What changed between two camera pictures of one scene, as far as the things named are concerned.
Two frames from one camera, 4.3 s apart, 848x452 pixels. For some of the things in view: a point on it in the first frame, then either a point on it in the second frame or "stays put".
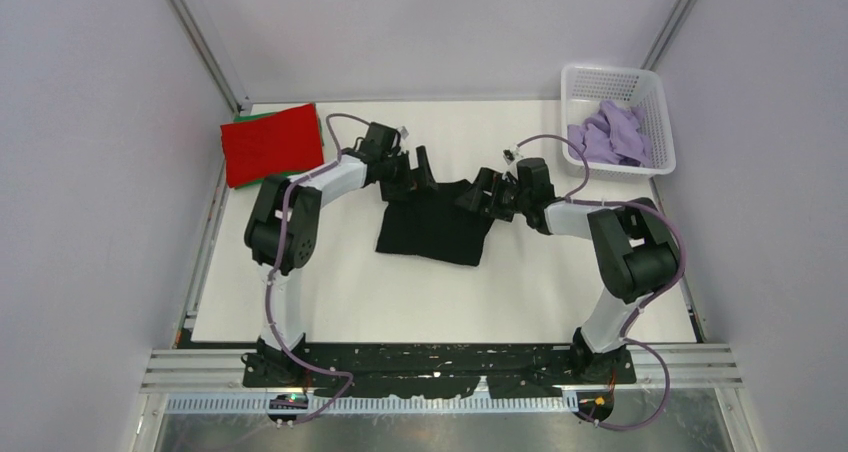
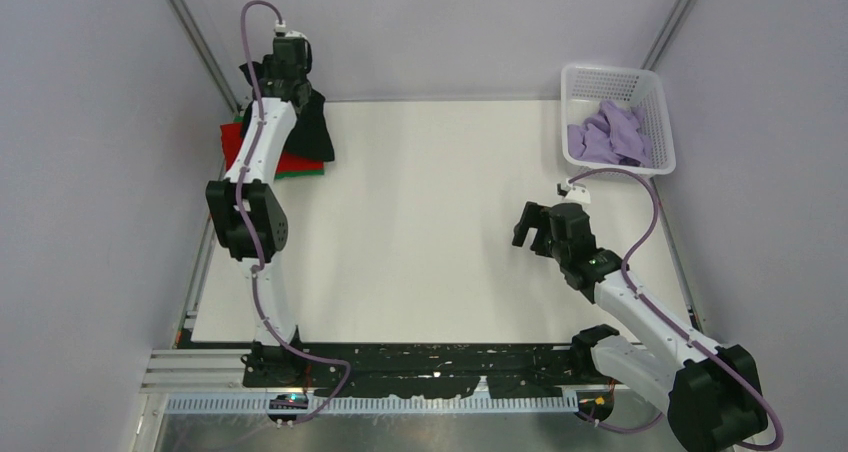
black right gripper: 486,181 → 535,216
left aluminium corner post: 198,41 stays put
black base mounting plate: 435,371 stays put
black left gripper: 409,185 → 268,73
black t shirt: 433,225 → 310,136
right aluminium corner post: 672,28 stays put
